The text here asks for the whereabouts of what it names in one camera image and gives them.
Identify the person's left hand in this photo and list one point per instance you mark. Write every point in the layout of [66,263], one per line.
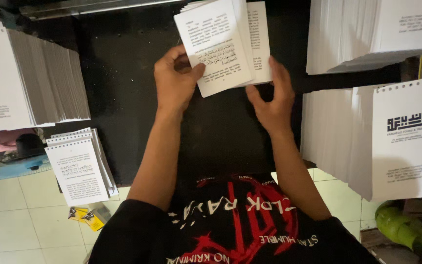
[169,86]

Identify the person's right hand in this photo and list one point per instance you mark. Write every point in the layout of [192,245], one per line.
[278,108]

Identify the white printed booklet pages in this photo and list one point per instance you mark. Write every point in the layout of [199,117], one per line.
[218,44]

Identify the stack of logo cover booklets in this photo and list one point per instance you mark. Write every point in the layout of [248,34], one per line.
[387,139]

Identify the stack of unpunched white booklets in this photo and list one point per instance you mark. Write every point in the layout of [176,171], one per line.
[361,29]

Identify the grey metal bar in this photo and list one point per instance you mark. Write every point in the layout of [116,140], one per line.
[86,6]

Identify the small stack of printed pages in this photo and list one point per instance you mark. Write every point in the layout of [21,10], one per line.
[79,168]

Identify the person's black printed shirt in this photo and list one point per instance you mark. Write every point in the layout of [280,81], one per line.
[233,227]

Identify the tall stack of punched booklets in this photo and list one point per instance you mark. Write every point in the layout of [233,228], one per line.
[28,80]

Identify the grey small box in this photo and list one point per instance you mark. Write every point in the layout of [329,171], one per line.
[101,212]

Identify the yellow packet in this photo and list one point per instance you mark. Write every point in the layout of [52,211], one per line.
[93,221]
[77,213]

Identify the green plastic object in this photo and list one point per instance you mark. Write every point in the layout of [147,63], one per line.
[401,227]

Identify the pink cloth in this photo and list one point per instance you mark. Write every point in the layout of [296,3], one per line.
[2,140]

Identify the blue electric fan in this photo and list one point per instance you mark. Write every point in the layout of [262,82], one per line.
[13,167]

